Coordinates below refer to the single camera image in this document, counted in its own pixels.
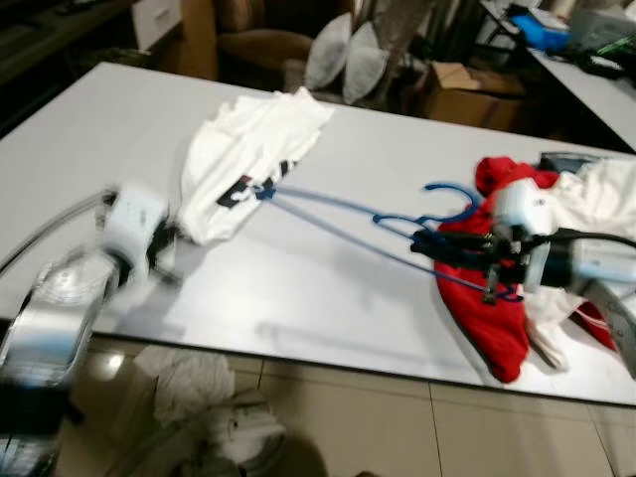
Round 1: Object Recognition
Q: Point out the red jacket with white stripes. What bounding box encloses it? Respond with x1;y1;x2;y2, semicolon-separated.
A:
434;156;617;385

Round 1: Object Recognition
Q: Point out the open brown cardboard box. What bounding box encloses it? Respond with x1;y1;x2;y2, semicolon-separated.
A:
422;62;528;130

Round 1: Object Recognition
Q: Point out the white t-shirt with black label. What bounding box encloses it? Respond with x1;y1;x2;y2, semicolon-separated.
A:
179;87;336;246

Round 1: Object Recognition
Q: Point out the dark blue garment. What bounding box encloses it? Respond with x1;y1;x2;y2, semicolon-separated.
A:
537;151;607;175

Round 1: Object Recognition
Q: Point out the brown armchair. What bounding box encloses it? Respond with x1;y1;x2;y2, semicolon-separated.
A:
214;0;314;76

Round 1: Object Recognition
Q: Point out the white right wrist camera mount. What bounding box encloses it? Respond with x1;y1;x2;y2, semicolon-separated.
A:
494;179;556;294

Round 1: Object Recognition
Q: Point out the cream hooded sweatshirt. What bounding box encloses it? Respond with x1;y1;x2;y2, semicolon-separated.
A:
519;159;636;374

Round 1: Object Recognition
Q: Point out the blue plastic case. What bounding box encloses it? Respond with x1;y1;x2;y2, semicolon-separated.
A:
512;10;569;53

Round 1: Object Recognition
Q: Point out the grey pillow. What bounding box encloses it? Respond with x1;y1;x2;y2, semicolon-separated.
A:
343;22;391;105
303;12;356;90

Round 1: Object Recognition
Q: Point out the blue plastic hanger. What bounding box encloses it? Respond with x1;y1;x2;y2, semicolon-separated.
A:
253;179;523;304

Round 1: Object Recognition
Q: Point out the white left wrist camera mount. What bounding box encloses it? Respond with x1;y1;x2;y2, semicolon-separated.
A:
99;184;172;276

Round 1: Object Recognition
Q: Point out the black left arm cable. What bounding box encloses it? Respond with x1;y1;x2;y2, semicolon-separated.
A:
0;191;108;281

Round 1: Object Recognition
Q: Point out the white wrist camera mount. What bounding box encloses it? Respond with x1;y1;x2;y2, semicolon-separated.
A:
99;184;172;276
494;179;556;294

